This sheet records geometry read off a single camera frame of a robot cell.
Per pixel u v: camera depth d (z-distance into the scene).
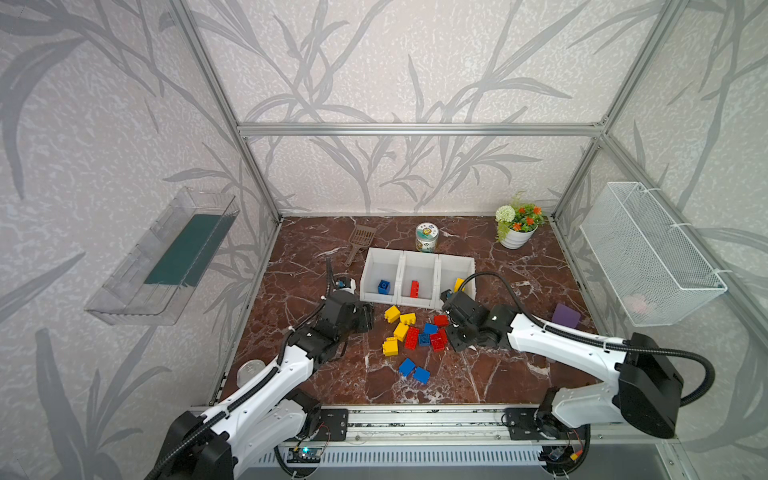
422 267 1.07
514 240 1.07
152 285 0.63
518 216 1.02
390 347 0.85
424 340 0.88
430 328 0.89
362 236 1.15
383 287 0.96
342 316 0.63
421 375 0.82
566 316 0.92
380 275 1.02
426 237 1.04
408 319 0.90
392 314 0.91
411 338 0.87
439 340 0.85
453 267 1.00
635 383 0.40
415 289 0.97
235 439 0.41
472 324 0.63
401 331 0.87
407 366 0.83
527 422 0.74
